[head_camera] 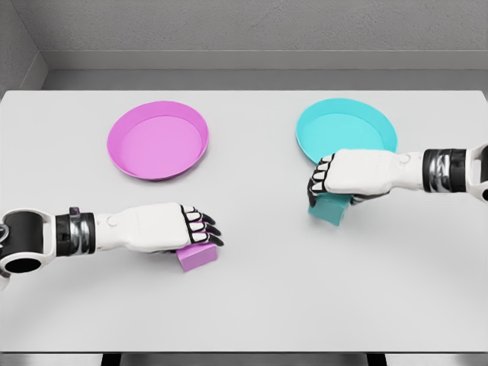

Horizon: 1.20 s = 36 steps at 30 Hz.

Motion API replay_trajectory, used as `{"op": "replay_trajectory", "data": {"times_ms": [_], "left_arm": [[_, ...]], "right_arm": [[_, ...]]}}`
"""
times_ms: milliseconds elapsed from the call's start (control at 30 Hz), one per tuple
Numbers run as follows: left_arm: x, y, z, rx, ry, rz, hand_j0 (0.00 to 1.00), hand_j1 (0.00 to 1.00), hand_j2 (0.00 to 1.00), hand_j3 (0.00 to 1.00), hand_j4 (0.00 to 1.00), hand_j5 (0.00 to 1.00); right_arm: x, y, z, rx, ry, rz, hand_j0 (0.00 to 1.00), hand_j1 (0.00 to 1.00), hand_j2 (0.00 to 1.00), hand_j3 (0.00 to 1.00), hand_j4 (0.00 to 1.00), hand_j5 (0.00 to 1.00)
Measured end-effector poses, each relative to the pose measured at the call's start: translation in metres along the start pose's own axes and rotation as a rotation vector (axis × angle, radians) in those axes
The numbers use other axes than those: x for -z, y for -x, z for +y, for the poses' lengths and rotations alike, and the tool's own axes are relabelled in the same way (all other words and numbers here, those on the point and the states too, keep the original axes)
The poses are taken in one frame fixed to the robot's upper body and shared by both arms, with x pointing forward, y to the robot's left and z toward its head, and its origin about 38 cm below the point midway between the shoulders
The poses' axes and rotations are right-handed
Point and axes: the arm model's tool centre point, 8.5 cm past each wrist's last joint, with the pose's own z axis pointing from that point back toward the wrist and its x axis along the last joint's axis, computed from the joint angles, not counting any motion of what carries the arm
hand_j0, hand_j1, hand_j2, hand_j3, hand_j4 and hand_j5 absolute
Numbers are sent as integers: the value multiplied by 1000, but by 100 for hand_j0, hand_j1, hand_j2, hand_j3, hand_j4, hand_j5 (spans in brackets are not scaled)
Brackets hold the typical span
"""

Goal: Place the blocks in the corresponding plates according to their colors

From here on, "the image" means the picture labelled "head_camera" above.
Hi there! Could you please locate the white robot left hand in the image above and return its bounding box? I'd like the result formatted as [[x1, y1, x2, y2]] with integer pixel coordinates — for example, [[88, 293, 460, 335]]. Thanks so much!
[[124, 202, 225, 256]]

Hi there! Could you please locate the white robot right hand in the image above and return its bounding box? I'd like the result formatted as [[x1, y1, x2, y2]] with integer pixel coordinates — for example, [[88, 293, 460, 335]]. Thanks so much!
[[307, 148, 397, 207]]

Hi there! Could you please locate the cyan block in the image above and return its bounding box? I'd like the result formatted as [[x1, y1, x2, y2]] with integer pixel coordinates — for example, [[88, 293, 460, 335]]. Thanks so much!
[[307, 191, 351, 227]]

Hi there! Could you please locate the pink block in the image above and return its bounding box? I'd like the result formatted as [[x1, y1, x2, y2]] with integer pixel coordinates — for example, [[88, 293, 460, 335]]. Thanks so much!
[[175, 243, 220, 273]]

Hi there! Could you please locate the cyan round plate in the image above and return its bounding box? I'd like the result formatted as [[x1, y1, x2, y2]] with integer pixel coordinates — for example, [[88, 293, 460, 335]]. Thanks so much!
[[295, 98, 399, 166]]

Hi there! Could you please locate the pink round plate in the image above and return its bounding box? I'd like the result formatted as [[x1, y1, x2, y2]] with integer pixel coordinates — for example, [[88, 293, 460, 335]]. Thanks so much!
[[106, 100, 210, 181]]

